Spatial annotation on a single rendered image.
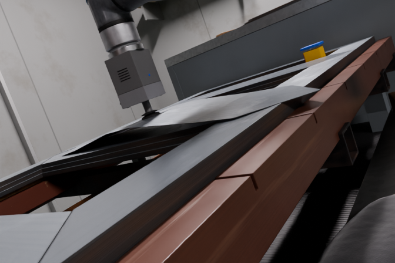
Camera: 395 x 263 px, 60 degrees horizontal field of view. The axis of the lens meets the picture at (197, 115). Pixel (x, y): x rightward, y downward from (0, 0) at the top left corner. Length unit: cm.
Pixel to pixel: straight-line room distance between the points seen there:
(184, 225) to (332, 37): 117
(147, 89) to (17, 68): 287
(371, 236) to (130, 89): 49
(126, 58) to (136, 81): 5
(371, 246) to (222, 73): 125
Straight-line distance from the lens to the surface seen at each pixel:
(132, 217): 25
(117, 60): 69
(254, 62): 146
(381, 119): 124
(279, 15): 140
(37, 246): 27
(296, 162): 37
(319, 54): 114
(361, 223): 43
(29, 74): 355
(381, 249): 38
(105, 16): 71
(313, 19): 136
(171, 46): 457
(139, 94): 68
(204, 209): 25
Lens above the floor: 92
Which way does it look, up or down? 6 degrees down
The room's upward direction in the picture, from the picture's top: 20 degrees counter-clockwise
